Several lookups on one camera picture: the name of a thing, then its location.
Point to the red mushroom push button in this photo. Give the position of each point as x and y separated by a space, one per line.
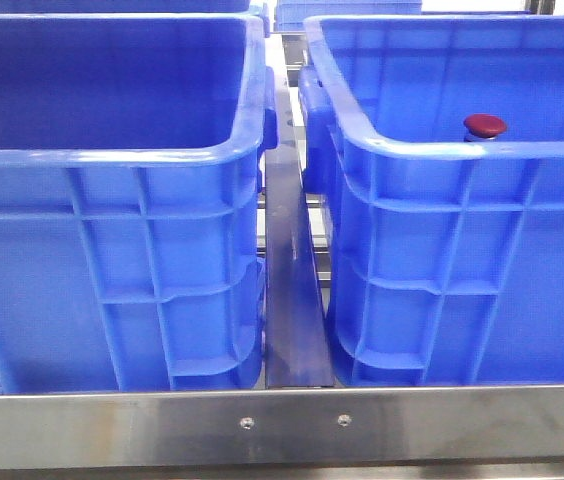
482 127

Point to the blue plastic bin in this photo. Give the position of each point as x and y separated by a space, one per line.
447 256
129 150

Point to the stainless steel front rail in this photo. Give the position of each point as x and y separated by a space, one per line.
315 426

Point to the blue bin rear left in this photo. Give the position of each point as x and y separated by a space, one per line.
254 8

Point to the blue plastic bin right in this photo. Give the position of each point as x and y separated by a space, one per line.
447 256

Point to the blue plastic bin left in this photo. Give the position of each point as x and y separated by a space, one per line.
129 150

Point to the blue bin rear right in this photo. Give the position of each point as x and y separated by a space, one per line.
290 15

